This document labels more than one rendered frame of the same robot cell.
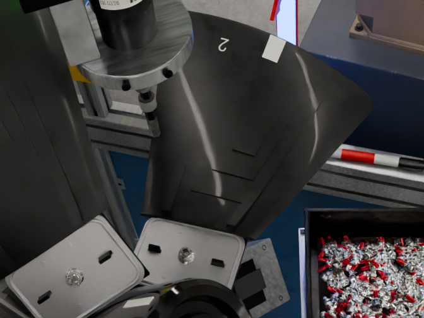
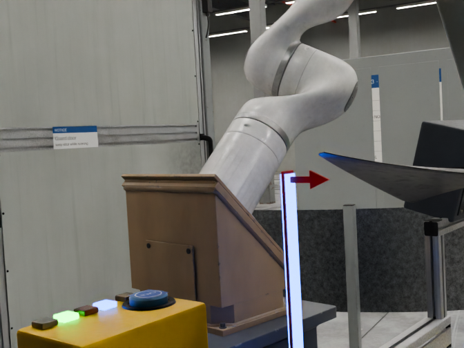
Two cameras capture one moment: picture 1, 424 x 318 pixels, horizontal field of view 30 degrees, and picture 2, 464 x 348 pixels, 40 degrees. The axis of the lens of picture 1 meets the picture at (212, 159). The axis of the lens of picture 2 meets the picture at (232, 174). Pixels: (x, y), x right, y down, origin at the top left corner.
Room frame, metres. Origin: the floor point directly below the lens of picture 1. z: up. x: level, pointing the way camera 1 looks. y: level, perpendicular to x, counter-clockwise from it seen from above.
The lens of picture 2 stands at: (0.50, 0.72, 1.24)
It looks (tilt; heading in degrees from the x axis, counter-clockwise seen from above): 3 degrees down; 284
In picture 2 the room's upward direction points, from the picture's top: 3 degrees counter-clockwise
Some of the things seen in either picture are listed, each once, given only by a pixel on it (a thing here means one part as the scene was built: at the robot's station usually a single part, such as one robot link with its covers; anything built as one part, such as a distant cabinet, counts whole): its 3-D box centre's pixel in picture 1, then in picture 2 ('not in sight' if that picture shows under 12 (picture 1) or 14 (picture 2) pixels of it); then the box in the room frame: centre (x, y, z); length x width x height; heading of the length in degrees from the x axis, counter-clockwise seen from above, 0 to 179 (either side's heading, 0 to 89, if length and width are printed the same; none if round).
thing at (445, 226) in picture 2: not in sight; (451, 221); (0.39, -0.69, 1.04); 0.24 x 0.03 x 0.03; 66
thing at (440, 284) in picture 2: not in sight; (435, 268); (0.43, -0.60, 0.96); 0.03 x 0.03 x 0.20; 66
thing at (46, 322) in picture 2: not in sight; (44, 322); (0.82, 0.20, 1.08); 0.02 x 0.02 x 0.01; 66
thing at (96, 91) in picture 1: (91, 82); not in sight; (0.77, 0.15, 0.92); 0.03 x 0.03 x 0.12; 66
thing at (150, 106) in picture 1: (149, 109); not in sight; (0.32, 0.03, 1.38); 0.01 x 0.01 x 0.05
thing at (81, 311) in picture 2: not in sight; (85, 310); (0.80, 0.15, 1.08); 0.02 x 0.02 x 0.01; 66
